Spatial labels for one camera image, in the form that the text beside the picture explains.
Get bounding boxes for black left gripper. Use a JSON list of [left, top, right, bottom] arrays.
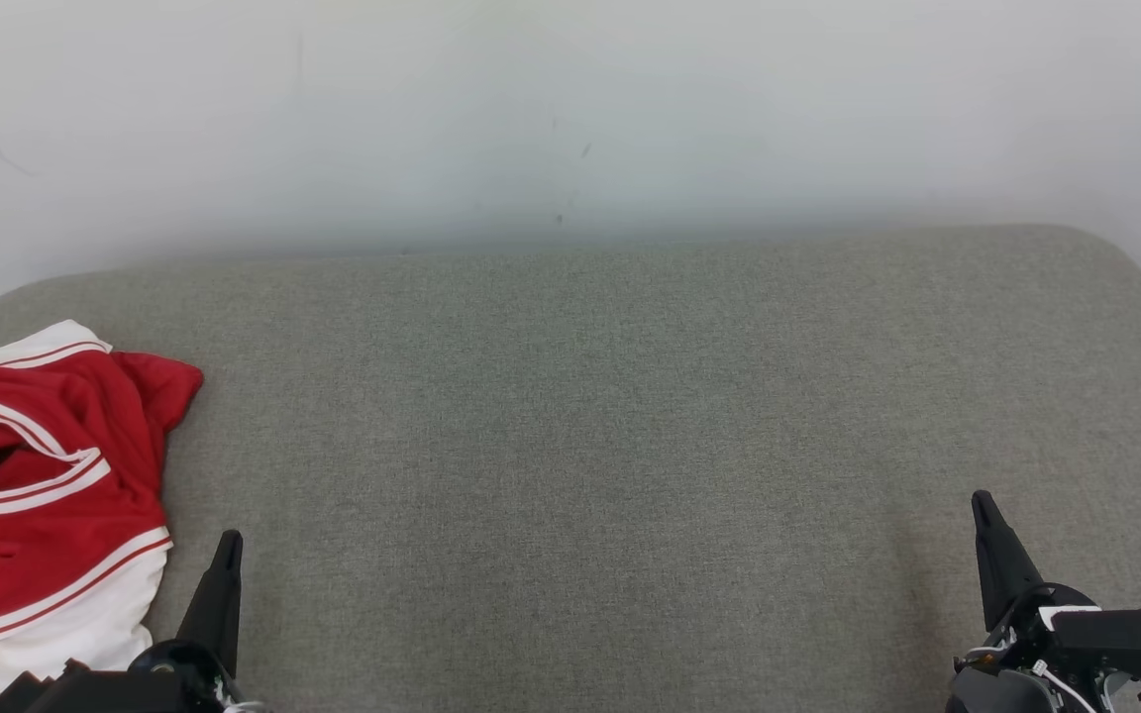
[[128, 529, 257, 713]]

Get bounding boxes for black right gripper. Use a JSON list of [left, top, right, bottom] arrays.
[[945, 489, 1126, 713]]

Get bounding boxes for red basketball jersey white sleeves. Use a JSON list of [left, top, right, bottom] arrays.
[[0, 319, 205, 693]]

